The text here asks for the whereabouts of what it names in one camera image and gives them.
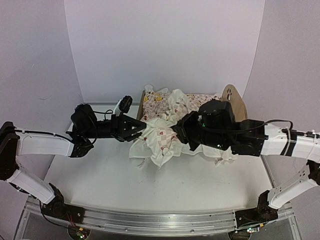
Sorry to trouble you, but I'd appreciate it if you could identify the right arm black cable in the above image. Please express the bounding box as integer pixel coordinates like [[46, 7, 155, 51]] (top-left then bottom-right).
[[207, 119, 320, 138]]

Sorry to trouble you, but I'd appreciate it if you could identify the duck print ruffled pillow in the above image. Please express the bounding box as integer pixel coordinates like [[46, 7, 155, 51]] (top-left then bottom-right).
[[129, 115, 182, 168]]

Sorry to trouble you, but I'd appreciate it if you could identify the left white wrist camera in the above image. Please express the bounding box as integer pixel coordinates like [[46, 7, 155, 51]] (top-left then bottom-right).
[[113, 95, 133, 116]]

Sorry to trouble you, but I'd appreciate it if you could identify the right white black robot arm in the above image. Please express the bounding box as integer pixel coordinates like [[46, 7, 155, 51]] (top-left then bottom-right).
[[172, 100, 320, 230]]

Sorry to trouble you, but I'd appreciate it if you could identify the duck print ruffled bed cover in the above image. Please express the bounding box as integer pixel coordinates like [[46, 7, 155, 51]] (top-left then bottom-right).
[[129, 84, 238, 168]]

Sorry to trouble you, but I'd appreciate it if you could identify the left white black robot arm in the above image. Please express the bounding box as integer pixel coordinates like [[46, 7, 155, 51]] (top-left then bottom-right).
[[0, 96, 147, 224]]

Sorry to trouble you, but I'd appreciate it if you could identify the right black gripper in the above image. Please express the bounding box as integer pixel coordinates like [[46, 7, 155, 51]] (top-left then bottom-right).
[[169, 110, 229, 152]]

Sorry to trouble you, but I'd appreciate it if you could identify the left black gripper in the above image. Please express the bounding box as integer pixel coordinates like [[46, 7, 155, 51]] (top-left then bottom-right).
[[83, 113, 149, 142]]

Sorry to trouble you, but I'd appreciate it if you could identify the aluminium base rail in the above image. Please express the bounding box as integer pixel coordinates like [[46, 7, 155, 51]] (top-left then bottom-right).
[[14, 197, 302, 240]]

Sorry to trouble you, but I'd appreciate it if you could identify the wooden pet bed frame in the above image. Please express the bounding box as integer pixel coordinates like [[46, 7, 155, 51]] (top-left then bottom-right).
[[136, 84, 248, 122]]

